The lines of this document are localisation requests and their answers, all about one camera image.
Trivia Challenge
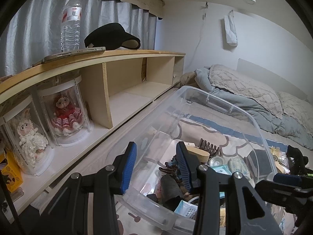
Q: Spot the wooden bedside shelf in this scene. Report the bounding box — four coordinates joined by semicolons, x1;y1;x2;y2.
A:
1;50;185;213

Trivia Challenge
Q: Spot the grey curtain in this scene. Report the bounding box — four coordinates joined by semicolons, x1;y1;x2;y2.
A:
0;0;157;76

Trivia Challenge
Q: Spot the brown hair claw clip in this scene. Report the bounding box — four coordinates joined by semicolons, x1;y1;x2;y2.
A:
198;138;222;157

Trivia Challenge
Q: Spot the patterned bed sheet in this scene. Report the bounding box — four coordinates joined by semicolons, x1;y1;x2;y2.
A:
112;112;313;235

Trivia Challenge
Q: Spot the grey blue duvet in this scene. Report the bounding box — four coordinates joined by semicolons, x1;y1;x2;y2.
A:
195;67;312;150

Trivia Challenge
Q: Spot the teal plastic bag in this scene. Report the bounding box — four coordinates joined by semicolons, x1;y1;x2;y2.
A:
211;164;232;176

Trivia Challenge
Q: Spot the white dress doll in case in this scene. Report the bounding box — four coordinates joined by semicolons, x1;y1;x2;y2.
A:
1;95;55;176

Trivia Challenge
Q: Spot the blue white medicine sachet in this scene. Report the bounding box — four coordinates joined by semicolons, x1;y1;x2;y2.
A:
174;200;197;220

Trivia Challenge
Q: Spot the yellow tissue pack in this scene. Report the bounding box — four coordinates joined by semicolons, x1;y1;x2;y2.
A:
219;207;226;227

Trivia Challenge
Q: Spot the red dress doll in case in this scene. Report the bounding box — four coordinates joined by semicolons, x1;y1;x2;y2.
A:
37;74;94;147

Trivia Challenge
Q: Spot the clear plastic storage bin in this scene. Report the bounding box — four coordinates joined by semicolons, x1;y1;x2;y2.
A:
90;85;285;235

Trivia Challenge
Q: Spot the black gift box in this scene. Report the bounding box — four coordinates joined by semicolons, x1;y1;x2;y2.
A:
245;149;272;178

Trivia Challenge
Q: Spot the clear water bottle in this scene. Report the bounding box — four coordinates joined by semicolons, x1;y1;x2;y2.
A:
60;0;82;52

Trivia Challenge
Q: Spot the white wall pouch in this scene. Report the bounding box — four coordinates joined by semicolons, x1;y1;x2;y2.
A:
224;10;238;47

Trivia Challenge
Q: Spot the black sun visor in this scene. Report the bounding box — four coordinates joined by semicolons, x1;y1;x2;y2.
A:
84;22;141;50

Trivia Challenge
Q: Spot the white headboard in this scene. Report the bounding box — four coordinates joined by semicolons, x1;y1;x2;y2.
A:
236;58;309;102

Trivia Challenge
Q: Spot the beige quilted pillow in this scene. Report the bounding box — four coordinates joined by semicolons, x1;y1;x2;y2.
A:
277;91;313;134
209;64;283;119

